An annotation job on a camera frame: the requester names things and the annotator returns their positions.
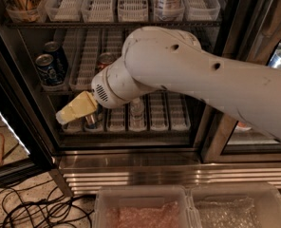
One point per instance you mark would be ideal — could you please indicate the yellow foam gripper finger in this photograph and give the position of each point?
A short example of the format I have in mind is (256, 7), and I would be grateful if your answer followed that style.
(82, 105)

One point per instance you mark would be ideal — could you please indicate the blue pepsi can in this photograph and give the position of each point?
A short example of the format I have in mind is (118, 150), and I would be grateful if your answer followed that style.
(56, 50)
(47, 70)

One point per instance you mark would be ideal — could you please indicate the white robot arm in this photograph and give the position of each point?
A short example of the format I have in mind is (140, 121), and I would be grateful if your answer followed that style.
(155, 58)

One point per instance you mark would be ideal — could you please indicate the silver can lower shelf front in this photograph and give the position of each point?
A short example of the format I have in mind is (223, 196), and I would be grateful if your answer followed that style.
(91, 121)

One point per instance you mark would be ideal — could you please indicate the red coca-cola can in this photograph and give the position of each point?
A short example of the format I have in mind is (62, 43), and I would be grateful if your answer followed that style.
(104, 60)

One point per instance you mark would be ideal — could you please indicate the stainless fridge base grille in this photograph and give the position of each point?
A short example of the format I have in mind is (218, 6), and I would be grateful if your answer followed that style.
(78, 175)

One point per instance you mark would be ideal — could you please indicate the open fridge door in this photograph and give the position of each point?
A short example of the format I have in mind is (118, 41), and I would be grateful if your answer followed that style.
(21, 154)

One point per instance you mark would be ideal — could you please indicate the closed glass fridge door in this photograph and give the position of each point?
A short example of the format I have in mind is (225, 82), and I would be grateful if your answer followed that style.
(250, 31)

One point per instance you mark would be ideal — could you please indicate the clear water bottle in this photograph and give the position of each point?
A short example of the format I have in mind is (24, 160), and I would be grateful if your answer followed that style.
(136, 114)

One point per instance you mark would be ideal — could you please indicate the left clear plastic bin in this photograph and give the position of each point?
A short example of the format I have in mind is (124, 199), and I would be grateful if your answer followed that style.
(148, 206)

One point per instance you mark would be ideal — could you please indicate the clear plastic bin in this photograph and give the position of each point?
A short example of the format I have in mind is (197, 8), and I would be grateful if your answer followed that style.
(148, 206)
(246, 205)

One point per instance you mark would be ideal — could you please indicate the right clear plastic bin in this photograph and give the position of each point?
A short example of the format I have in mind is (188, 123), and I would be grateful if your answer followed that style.
(246, 205)

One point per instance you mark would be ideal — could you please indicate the top wire shelf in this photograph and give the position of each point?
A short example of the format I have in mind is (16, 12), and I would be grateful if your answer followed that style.
(104, 25)

